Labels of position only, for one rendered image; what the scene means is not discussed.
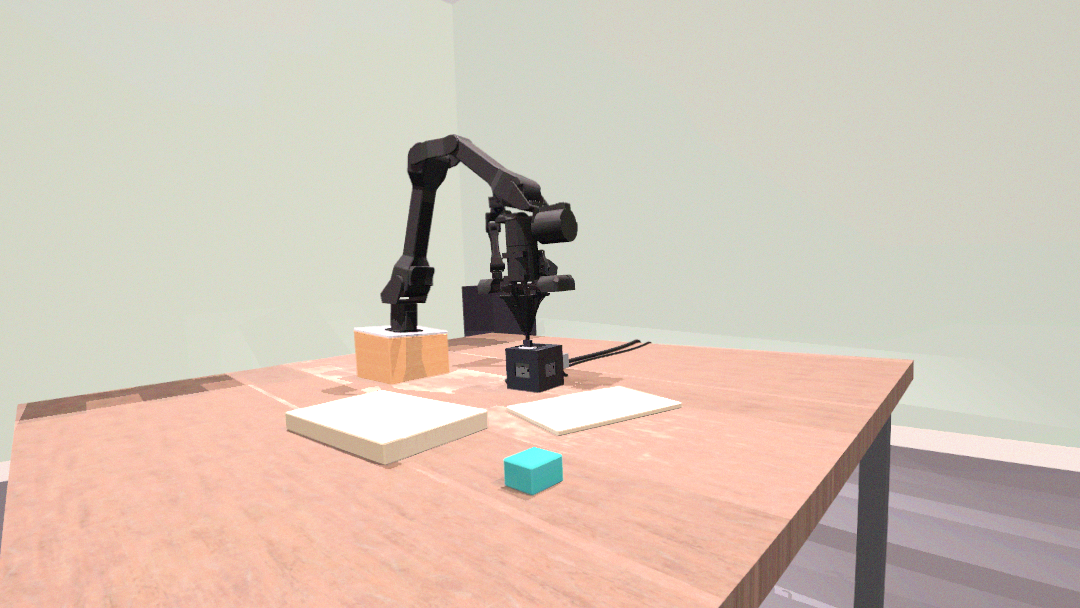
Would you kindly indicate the teal cube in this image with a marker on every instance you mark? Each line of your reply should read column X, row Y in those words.
column 533, row 471

